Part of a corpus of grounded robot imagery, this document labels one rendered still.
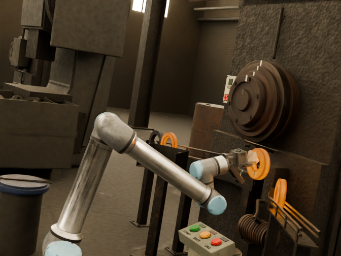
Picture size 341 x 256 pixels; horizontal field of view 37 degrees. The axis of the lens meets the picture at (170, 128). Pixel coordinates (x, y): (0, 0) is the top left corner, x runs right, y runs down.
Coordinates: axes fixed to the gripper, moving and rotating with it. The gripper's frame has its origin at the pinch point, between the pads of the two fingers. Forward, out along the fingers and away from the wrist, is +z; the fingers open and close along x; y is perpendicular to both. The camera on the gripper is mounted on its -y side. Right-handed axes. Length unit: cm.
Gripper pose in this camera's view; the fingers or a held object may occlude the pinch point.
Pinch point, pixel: (258, 159)
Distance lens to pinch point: 255.3
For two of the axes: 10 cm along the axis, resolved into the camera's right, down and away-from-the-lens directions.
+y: -0.9, -9.7, -2.4
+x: -4.2, -1.8, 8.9
